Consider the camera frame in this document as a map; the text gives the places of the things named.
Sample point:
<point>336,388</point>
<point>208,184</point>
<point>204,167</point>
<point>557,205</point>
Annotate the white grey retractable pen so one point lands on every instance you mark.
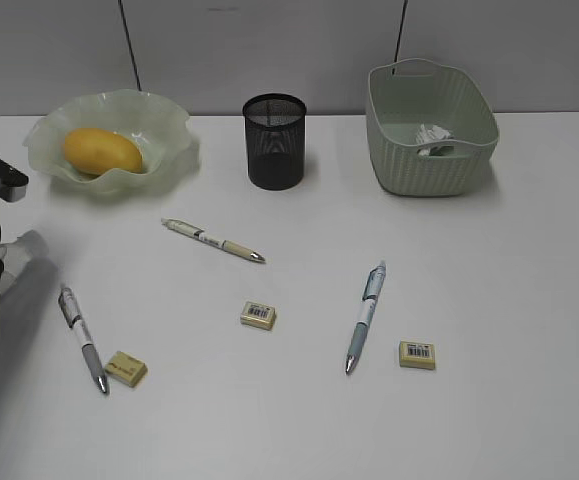
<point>76,323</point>

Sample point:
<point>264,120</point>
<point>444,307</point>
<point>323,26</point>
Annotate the pale green woven plastic basket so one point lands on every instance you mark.
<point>403,95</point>

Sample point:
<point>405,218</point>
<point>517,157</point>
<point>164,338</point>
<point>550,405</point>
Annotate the clear plastic water bottle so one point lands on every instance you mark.
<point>25,267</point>

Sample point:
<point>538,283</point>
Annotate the yellow eraser with black logo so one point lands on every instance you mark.
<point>126,369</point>

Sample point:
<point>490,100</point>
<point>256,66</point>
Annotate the black mesh pen holder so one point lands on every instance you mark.
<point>275,140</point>

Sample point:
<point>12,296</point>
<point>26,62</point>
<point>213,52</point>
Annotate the pale green wavy glass plate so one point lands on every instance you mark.
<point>156,125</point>

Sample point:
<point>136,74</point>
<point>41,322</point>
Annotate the beige retractable pen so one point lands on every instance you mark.
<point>201,235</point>

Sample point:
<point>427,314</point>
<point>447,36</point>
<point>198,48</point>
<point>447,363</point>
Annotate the blue white retractable pen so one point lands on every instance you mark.
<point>369,301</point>

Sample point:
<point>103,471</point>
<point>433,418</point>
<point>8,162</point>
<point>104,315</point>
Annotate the yellow mango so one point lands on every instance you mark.
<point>95,151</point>

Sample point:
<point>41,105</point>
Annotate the yellow eraser barcode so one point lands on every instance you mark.
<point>258,315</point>
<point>417,355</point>

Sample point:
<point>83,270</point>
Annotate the yellow eraser barcode centre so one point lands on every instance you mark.
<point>258,315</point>

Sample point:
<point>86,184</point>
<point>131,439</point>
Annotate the yellow eraser barcode right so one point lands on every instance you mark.
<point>417,355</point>

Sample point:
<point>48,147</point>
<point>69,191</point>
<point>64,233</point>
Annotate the white waste paper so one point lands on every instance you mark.
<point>429,133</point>

